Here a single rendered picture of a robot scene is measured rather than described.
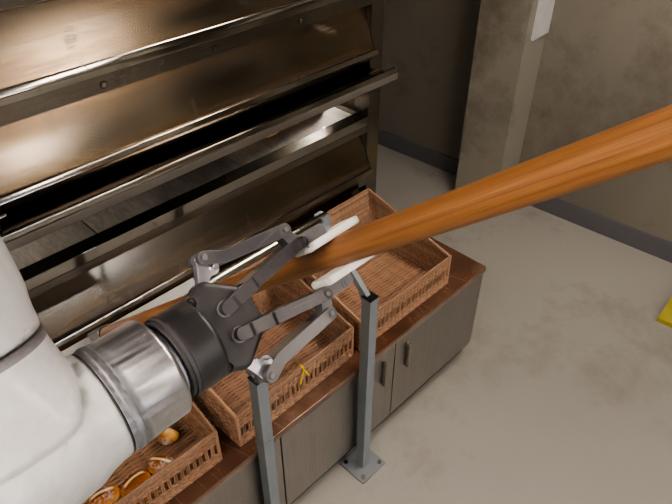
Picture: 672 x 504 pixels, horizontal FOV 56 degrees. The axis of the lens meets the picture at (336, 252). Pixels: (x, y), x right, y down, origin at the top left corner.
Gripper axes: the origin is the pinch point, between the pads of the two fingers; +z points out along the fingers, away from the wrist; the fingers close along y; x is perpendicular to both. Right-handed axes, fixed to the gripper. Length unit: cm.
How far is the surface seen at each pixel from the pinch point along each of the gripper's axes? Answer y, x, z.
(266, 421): 49, -124, 36
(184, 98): -48, -119, 62
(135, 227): -21, -143, 38
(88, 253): -21, -144, 22
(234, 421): 47, -137, 32
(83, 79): -59, -110, 33
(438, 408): 110, -170, 130
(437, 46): -47, -218, 305
